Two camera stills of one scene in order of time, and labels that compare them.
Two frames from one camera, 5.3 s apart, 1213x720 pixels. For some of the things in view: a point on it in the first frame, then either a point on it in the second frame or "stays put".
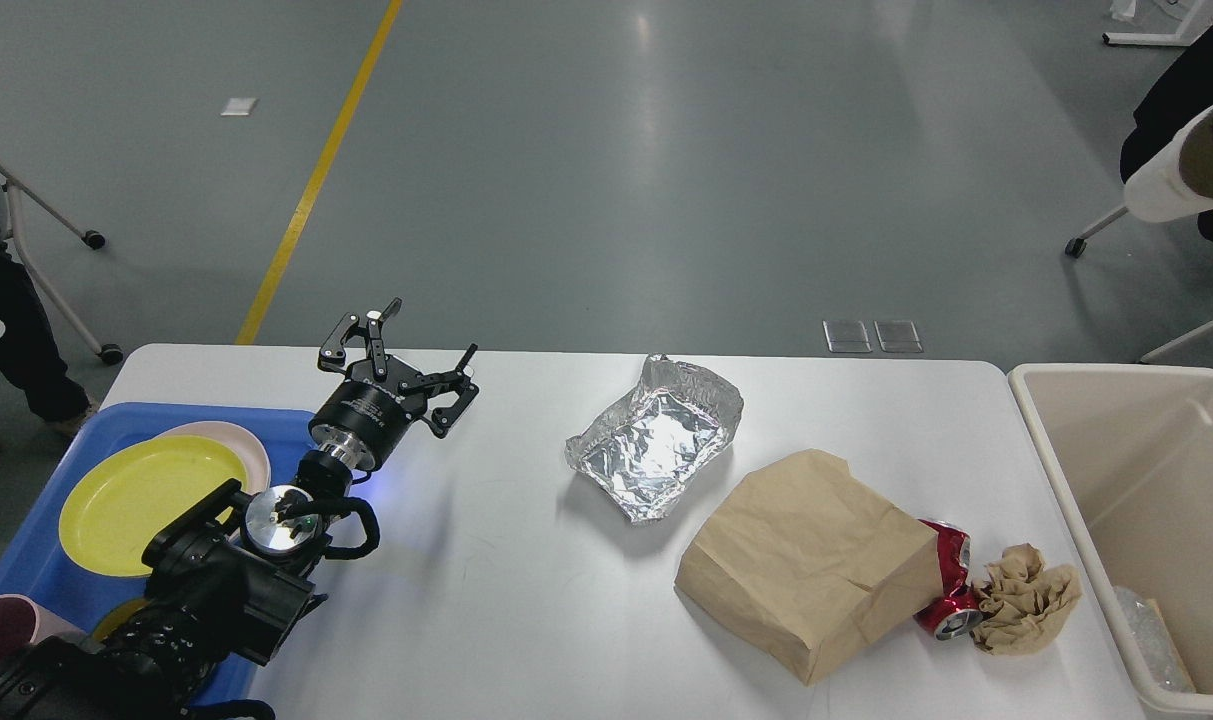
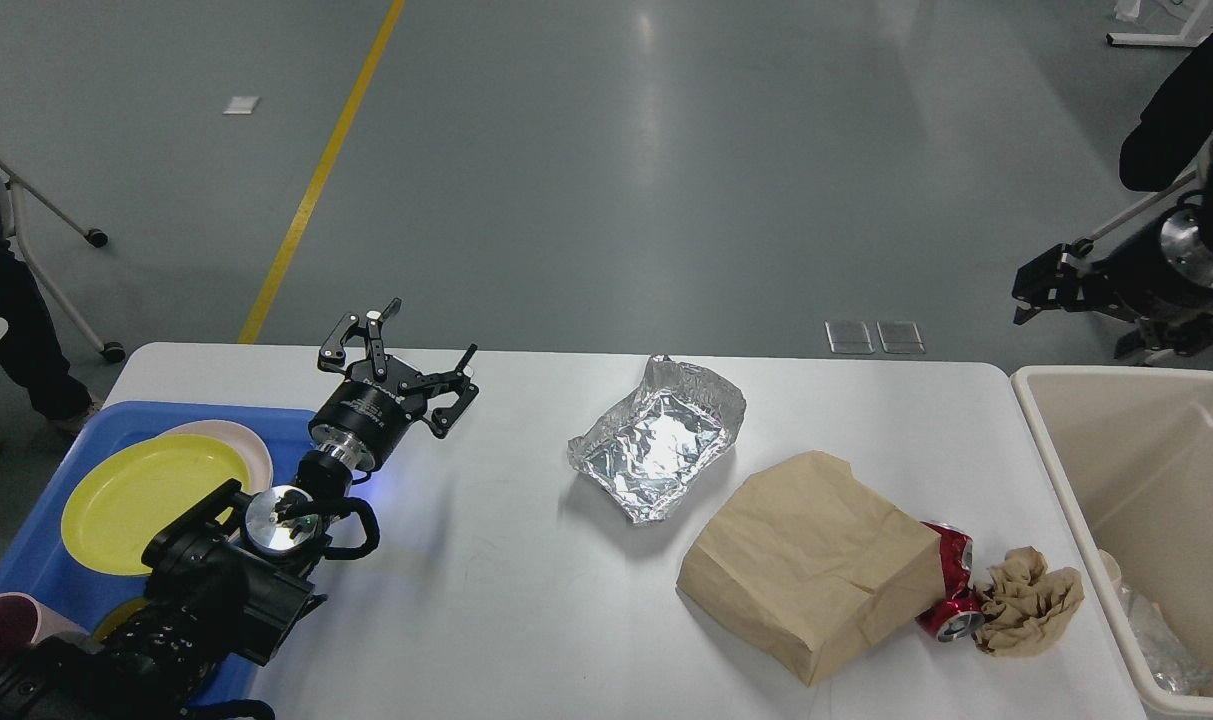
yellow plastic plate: [120, 505] stays put
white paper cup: [1187, 176] to [1111, 566]
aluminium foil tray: [645, 448] stays put
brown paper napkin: [1024, 601] stays put
